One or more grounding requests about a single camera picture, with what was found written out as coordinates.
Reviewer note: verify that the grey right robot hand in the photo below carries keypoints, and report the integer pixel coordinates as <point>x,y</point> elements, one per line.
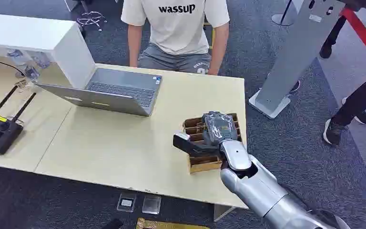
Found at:
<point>219,128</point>

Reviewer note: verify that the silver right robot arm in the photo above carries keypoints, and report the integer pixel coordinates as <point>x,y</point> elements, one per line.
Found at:
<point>258,189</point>

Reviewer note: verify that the wooden card box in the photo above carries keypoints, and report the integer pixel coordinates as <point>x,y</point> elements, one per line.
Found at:
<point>203,163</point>

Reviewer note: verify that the table leg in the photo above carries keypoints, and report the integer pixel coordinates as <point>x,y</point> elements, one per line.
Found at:
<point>222,212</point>

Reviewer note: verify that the yellow chair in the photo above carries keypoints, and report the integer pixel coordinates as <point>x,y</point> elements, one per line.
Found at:
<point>213,36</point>

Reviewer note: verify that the grey metal stand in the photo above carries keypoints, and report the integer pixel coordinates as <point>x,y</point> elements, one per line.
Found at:
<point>293,53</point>

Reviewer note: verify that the grey open laptop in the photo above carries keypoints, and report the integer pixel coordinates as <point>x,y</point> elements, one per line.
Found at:
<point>119,90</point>

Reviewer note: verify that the seated person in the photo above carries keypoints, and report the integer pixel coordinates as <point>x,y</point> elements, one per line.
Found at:
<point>176,28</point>

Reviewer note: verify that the golden sheet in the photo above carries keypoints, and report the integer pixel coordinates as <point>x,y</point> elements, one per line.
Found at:
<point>167,225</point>

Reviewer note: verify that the round stand base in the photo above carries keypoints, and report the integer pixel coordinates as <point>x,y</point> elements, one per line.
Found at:
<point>282,17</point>

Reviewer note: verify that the standing person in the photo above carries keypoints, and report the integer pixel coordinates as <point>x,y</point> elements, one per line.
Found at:
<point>356,101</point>

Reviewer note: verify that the person with black trousers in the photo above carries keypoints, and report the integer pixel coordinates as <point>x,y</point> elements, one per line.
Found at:
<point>331,38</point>

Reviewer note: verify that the chrome chair base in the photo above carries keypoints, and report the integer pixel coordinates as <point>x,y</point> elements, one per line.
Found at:
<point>90,19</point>

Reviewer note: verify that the red bar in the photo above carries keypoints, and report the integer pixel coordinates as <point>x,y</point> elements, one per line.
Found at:
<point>364,34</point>

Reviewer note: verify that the white box shelf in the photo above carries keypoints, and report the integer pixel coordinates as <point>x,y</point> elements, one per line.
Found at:
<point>66,47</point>

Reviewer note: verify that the clear plastic holder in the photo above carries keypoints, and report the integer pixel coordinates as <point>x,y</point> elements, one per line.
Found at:
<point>31,71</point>

